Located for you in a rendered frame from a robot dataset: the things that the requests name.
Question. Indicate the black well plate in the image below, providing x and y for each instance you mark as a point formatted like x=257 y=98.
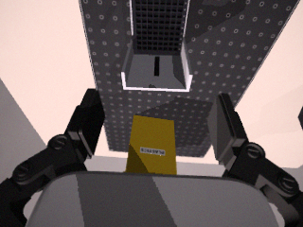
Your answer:
x=167 y=15

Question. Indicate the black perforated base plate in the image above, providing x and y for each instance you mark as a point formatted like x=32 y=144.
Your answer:
x=227 y=43

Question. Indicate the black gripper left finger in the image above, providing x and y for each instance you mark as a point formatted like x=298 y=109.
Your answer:
x=65 y=153

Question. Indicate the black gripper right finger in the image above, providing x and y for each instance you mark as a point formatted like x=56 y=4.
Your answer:
x=246 y=161

